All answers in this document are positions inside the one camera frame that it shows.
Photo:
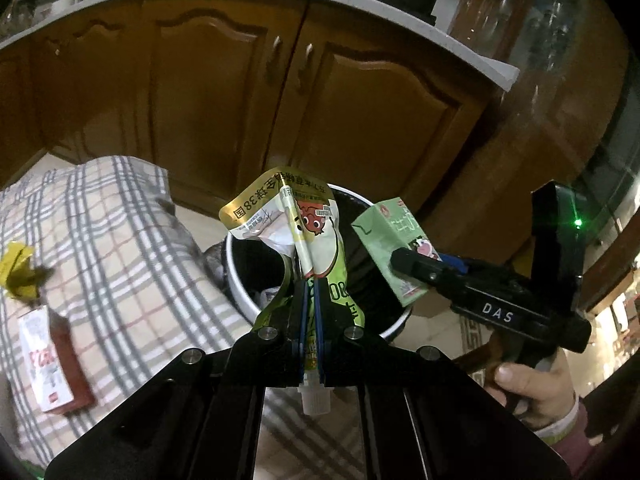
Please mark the wooden lower kitchen cabinets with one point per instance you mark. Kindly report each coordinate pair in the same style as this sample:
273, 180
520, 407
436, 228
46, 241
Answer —
200, 100

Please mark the green drink carton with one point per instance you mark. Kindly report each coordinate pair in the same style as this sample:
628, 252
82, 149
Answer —
385, 240

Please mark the green spouted drink pouch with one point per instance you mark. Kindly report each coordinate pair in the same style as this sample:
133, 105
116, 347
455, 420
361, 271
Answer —
320, 240

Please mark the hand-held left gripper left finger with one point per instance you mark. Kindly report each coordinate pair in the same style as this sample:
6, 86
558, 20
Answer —
299, 310

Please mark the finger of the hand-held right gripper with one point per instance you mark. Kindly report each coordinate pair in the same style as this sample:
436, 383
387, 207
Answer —
455, 261
425, 270

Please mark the patterned floor mat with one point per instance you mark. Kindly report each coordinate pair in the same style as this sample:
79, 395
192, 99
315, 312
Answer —
472, 340

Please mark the white bin with black liner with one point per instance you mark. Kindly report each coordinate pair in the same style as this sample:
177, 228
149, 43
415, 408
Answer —
252, 260

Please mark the person's right hand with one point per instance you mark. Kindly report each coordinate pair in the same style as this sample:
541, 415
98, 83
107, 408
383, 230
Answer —
550, 395

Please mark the person's right forearm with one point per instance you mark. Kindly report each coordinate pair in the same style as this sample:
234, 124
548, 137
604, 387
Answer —
580, 440

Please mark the wooden framed glass door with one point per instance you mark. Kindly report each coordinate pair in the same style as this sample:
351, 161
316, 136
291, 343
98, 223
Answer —
525, 110

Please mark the yellow crumpled wrapper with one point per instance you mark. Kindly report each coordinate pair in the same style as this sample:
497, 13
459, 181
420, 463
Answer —
20, 272

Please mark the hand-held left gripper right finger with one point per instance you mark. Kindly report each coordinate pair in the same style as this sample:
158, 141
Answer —
322, 310

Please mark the white kitchen countertop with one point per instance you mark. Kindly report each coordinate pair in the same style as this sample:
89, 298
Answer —
350, 7

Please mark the red and white carton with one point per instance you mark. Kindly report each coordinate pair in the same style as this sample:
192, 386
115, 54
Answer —
55, 370

